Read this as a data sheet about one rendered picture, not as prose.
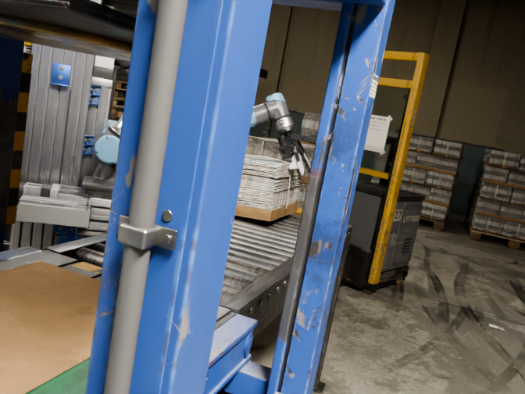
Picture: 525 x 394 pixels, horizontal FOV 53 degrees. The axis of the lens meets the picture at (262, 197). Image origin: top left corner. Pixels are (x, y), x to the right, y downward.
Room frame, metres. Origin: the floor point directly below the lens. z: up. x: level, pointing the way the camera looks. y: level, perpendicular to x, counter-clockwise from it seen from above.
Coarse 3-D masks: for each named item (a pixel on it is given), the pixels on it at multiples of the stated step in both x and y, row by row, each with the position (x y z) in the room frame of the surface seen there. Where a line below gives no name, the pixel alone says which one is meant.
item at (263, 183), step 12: (252, 168) 2.03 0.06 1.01; (264, 168) 2.02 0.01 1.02; (276, 168) 2.00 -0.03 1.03; (288, 168) 2.14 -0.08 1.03; (252, 180) 2.04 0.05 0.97; (264, 180) 2.02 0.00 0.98; (276, 180) 2.02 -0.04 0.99; (240, 192) 2.05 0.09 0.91; (252, 192) 2.03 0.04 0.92; (264, 192) 2.02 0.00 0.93; (276, 192) 2.04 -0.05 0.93; (240, 204) 2.04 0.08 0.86; (252, 204) 2.03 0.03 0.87; (264, 204) 2.02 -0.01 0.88; (276, 204) 2.06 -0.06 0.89; (240, 216) 2.06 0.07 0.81
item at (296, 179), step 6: (246, 156) 2.29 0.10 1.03; (252, 156) 2.32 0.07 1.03; (258, 156) 2.34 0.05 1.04; (294, 174) 2.22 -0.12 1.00; (300, 174) 2.32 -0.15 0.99; (294, 180) 2.24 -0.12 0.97; (300, 180) 2.33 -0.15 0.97; (294, 186) 2.25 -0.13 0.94; (300, 186) 2.34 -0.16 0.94; (294, 192) 2.27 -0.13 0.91; (288, 198) 2.21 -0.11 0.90; (294, 198) 2.29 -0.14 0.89; (288, 204) 2.21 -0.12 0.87
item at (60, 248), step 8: (80, 240) 1.40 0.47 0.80; (88, 240) 1.41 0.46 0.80; (96, 240) 1.42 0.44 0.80; (104, 240) 1.44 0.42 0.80; (48, 248) 1.28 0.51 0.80; (56, 248) 1.29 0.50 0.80; (64, 248) 1.30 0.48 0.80; (72, 248) 1.32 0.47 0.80; (88, 248) 1.37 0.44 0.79; (72, 256) 1.31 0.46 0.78
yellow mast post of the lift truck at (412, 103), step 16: (416, 64) 3.91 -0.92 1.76; (416, 80) 3.89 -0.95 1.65; (416, 96) 3.89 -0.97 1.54; (416, 112) 3.94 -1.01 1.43; (400, 128) 3.94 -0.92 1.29; (400, 144) 3.90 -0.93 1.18; (400, 160) 3.88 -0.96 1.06; (400, 176) 3.91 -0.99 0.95; (384, 208) 3.91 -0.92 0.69; (384, 224) 3.89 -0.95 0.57; (384, 240) 3.90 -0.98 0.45; (368, 272) 3.94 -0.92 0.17
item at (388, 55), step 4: (384, 52) 4.11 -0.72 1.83; (388, 52) 4.09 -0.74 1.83; (392, 52) 4.06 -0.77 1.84; (396, 52) 4.04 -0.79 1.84; (400, 52) 4.02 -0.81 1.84; (404, 52) 4.00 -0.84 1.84; (408, 52) 3.98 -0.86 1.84; (412, 52) 3.96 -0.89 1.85; (416, 52) 3.94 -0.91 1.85; (384, 56) 4.10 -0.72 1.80; (388, 56) 4.08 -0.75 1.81; (392, 56) 4.06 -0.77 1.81; (396, 56) 4.04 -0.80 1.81; (400, 56) 4.02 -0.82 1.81; (404, 56) 4.00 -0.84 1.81; (408, 56) 3.98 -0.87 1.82; (412, 56) 3.95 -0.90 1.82; (416, 56) 3.93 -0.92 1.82; (400, 60) 4.06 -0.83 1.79; (404, 60) 4.02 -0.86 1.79; (408, 60) 3.99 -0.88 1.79; (412, 60) 3.95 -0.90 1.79; (416, 60) 3.93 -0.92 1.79
